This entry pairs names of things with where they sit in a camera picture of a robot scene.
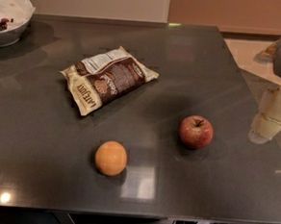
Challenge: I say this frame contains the orange fruit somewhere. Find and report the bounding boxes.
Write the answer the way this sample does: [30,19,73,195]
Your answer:
[94,140,128,176]

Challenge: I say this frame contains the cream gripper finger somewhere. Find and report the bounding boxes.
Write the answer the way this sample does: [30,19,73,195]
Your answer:
[259,86,281,125]
[248,113,281,144]

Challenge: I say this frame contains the white bowl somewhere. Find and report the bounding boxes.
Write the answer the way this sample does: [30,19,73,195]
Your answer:
[0,0,35,47]

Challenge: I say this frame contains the red food in bowl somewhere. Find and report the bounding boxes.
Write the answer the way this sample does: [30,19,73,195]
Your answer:
[0,17,13,31]

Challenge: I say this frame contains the brown chip bag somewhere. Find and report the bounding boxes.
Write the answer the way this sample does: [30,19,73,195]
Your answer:
[62,47,159,116]

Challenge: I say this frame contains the red apple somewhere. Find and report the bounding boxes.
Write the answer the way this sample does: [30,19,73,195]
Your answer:
[178,115,214,150]

